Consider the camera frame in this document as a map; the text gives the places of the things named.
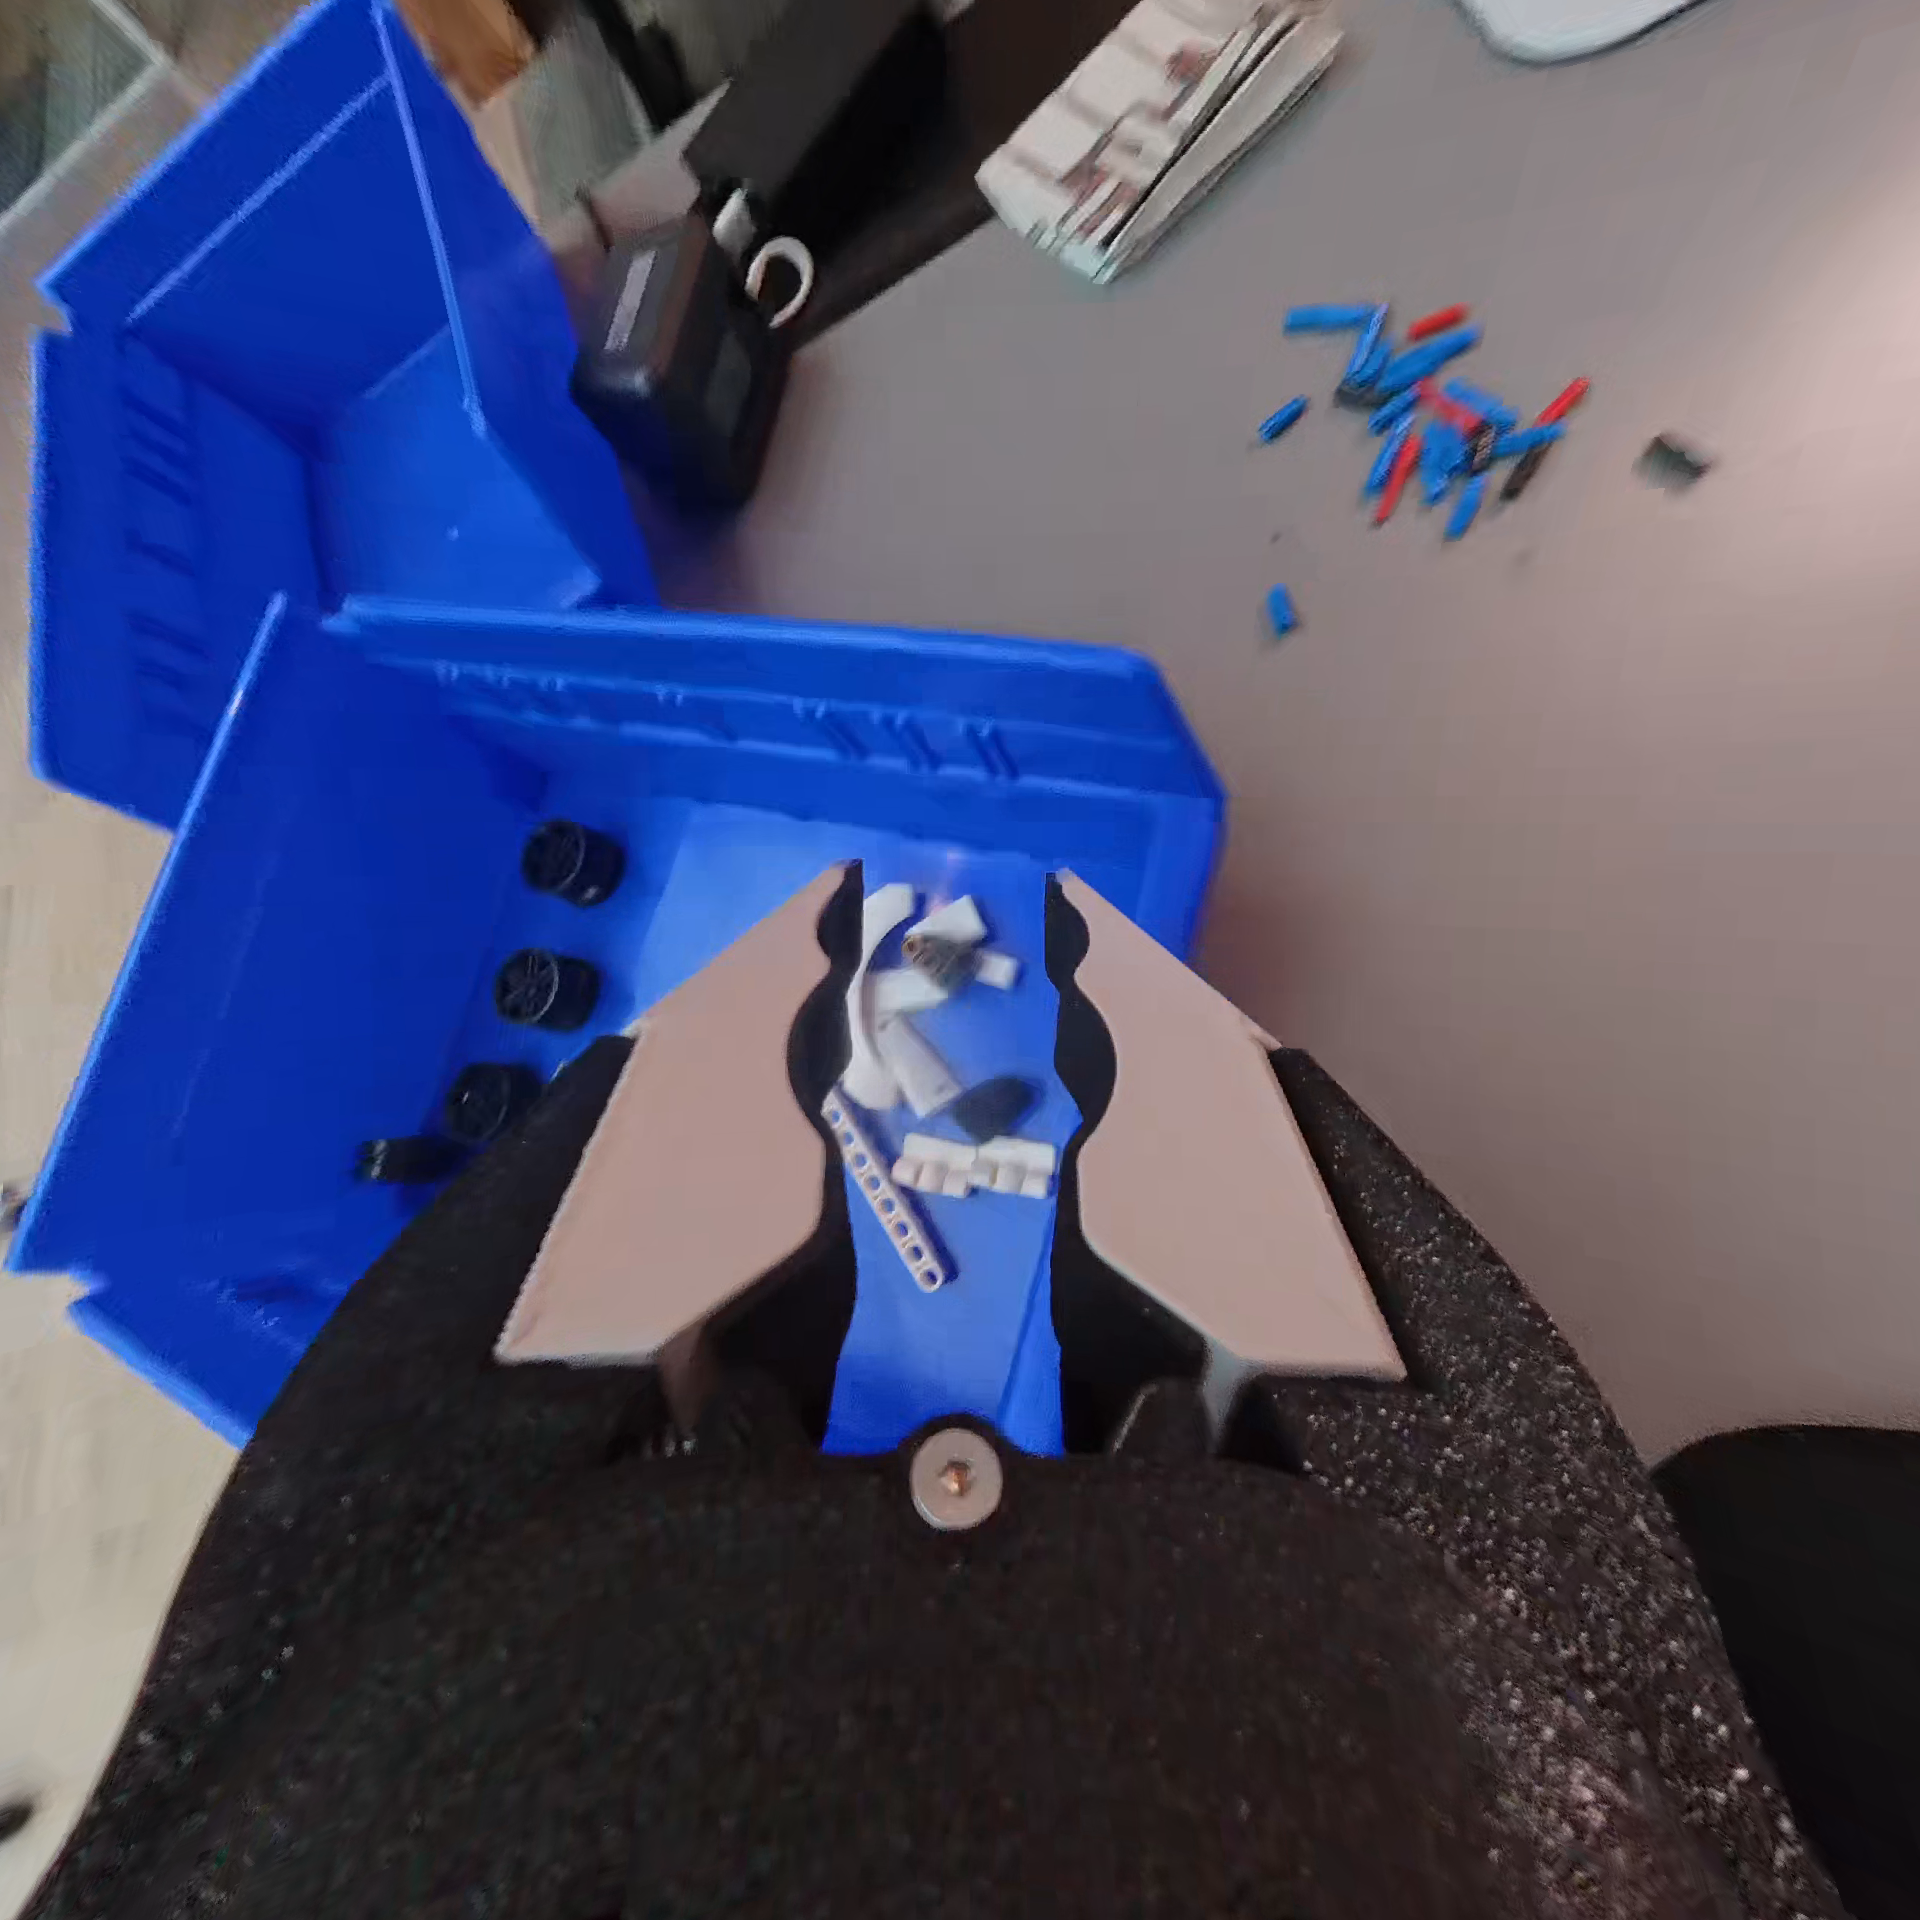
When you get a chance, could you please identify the folded paper booklet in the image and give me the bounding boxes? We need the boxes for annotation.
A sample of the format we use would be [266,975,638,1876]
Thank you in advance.
[976,0,1344,287]

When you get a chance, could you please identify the white wedge piece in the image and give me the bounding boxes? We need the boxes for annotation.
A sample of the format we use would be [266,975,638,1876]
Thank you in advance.
[877,1020,970,1119]

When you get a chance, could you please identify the black wheel hub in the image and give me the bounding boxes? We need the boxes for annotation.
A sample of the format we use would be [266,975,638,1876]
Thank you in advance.
[445,1063,544,1142]
[520,821,626,909]
[496,949,602,1032]

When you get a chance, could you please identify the white holed beam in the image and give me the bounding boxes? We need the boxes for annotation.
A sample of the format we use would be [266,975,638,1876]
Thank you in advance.
[821,1089,957,1290]

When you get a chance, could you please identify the black chair armrest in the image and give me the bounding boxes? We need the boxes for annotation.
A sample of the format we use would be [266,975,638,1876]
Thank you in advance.
[1651,1424,1920,1920]

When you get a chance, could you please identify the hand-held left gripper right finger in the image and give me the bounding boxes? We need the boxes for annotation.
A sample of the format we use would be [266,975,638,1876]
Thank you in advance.
[1045,866,1410,1454]

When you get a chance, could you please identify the blue bin with label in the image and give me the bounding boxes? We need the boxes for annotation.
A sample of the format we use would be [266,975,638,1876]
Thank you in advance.
[8,597,1230,1455]

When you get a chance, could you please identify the blue plastic bin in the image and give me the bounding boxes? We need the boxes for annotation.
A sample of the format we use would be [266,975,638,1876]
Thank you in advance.
[27,0,666,830]

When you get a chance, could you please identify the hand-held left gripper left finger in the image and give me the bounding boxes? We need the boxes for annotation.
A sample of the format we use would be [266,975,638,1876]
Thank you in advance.
[491,858,869,1454]

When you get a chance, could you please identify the white short beam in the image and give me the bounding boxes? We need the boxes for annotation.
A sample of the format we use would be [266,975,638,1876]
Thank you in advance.
[896,1132,1058,1202]

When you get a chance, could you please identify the pile of coloured pins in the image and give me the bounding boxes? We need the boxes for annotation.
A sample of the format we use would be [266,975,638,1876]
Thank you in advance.
[1258,300,1712,640]

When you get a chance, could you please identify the black device with green display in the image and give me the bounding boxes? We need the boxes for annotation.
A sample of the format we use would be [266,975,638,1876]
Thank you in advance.
[570,210,797,510]

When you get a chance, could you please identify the white braided cord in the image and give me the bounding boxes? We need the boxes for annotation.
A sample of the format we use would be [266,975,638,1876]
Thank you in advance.
[744,230,819,329]

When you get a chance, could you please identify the grey desk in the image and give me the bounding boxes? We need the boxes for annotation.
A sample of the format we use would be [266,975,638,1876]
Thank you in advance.
[533,0,1920,1472]

